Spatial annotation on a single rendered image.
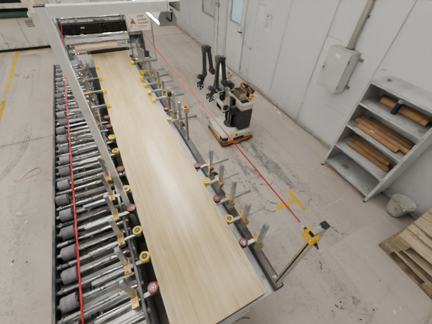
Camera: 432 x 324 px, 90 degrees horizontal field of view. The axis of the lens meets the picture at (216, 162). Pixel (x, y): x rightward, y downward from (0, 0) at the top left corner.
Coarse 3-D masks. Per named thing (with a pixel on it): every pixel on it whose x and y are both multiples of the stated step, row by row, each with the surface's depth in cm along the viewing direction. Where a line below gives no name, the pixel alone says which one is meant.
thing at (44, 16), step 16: (144, 0) 118; (160, 0) 120; (176, 0) 121; (48, 16) 102; (64, 16) 105; (80, 16) 108; (48, 32) 106; (64, 64) 117; (80, 96) 132; (96, 128) 149; (96, 144) 157; (112, 176) 184; (144, 240) 274
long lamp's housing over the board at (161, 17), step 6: (150, 12) 147; (156, 12) 139; (162, 12) 134; (168, 12) 136; (156, 18) 139; (162, 18) 136; (174, 18) 140; (162, 24) 139; (168, 24) 140; (174, 24) 142
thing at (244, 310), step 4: (260, 296) 163; (256, 300) 171; (248, 304) 160; (252, 304) 179; (244, 308) 171; (248, 308) 186; (252, 308) 203; (236, 312) 165; (240, 312) 181; (244, 312) 198; (248, 312) 217; (228, 316) 154; (232, 316) 171; (236, 316) 186; (240, 316) 206; (224, 320) 161; (228, 320) 178; (232, 320) 193; (236, 320) 212
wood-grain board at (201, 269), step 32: (96, 64) 420; (128, 64) 426; (128, 96) 343; (128, 128) 288; (160, 128) 292; (128, 160) 248; (160, 160) 250; (160, 192) 219; (192, 192) 221; (160, 224) 195; (192, 224) 196; (224, 224) 198; (160, 256) 176; (192, 256) 177; (224, 256) 178; (160, 288) 160; (192, 288) 161; (224, 288) 162; (256, 288) 163; (192, 320) 148
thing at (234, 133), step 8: (216, 120) 416; (224, 120) 416; (216, 128) 402; (224, 128) 400; (232, 128) 401; (248, 128) 403; (216, 136) 410; (224, 136) 386; (232, 136) 393; (240, 136) 403; (248, 136) 413; (224, 144) 397
